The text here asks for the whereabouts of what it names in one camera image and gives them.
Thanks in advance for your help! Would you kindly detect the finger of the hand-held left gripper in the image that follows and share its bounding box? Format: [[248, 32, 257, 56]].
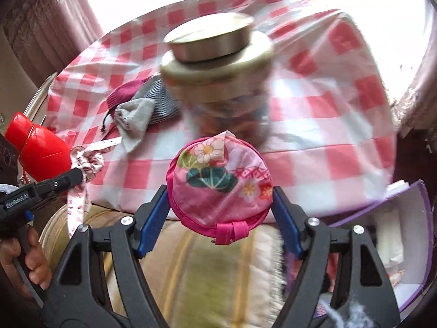
[[31, 167, 85, 200]]

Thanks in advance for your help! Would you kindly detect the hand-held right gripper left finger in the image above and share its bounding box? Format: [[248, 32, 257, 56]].
[[43, 184, 169, 328]]

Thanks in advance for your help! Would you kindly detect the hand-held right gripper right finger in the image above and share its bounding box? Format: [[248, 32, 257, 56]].
[[271, 185, 415, 328]]

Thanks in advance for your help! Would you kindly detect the white floral fabric ribbon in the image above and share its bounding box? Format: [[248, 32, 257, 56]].
[[66, 136, 123, 240]]

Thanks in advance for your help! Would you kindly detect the pink floral round pouch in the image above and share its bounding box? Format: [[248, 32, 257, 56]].
[[166, 130, 274, 245]]

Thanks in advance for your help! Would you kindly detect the purple storage box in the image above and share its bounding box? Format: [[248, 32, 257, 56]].
[[283, 180, 433, 315]]

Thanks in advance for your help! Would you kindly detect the person's left hand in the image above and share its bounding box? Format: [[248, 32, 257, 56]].
[[0, 227, 52, 291]]

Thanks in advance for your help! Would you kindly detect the red plastic container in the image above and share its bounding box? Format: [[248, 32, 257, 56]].
[[4, 112, 73, 182]]

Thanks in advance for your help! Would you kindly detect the black box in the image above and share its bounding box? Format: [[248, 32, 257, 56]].
[[0, 133, 21, 187]]

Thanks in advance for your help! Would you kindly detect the beige striped blanket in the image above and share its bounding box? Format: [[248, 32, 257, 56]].
[[37, 203, 291, 328]]

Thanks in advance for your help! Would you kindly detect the light grey sock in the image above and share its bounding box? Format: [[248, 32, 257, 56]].
[[114, 97, 156, 154]]

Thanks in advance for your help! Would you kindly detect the pink white checked cloth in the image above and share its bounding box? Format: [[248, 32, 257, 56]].
[[46, 0, 398, 217]]

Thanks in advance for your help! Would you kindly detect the white blue fluffy cloth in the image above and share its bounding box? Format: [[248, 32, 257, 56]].
[[314, 297, 373, 328]]

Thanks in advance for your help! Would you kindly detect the grey striped sock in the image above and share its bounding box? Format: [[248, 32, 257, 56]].
[[137, 75, 181, 124]]

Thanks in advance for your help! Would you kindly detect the glass jar metal lid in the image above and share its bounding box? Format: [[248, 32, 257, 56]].
[[159, 12, 275, 147]]

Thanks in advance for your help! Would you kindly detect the pink lace curtain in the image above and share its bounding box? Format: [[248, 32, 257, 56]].
[[0, 0, 105, 89]]

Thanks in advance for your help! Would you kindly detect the chrome metal rail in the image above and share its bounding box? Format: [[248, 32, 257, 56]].
[[25, 71, 58, 125]]

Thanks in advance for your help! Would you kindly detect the maroon drawstring cloth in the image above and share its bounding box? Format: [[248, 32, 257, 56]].
[[102, 77, 154, 134]]

